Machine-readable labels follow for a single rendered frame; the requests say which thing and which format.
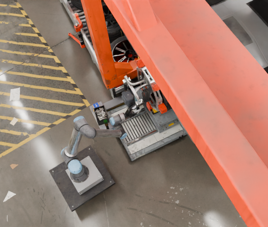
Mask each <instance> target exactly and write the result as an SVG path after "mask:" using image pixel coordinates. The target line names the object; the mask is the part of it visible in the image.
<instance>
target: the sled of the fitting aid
mask: <svg viewBox="0 0 268 227"><path fill-rule="evenodd" d="M143 106H144V108H145V110H146V111H147V113H148V115H149V116H150V118H151V120H152V121H153V123H154V125H155V126H156V128H157V130H158V132H159V133H162V132H164V131H166V130H168V129H170V128H172V127H174V126H177V125H179V124H180V122H179V120H178V119H175V120H173V121H171V122H169V123H166V124H164V125H162V126H159V124H158V123H157V121H156V119H155V118H154V116H153V114H152V113H151V111H149V109H148V108H147V105H146V103H144V104H143Z"/></svg>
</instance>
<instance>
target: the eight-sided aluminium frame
mask: <svg viewBox="0 0 268 227"><path fill-rule="evenodd" d="M136 69H137V75H138V76H137V77H138V80H139V81H142V80H143V79H144V78H143V74H144V75H145V77H146V79H147V80H148V82H149V84H150V86H151V88H152V85H155V84H156V82H155V81H154V79H153V77H152V76H151V74H150V73H149V71H148V69H147V68H146V67H145V66H144V67H141V68H138V67H137V68H136ZM139 71H140V72H139ZM146 72H147V73H148V75H149V76H150V78H151V80H150V79H149V77H148V75H147V74H146ZM152 91H153V88H152ZM153 93H154V96H155V98H156V103H155V101H154V99H153V98H152V96H151V95H150V98H151V100H152V102H153V104H152V103H151V101H149V104H150V105H151V107H152V108H153V109H155V110H156V111H159V109H158V105H159V104H162V101H163V100H162V97H161V95H160V92H159V90H158V91H157V93H158V97H157V95H156V92H155V91H153Z"/></svg>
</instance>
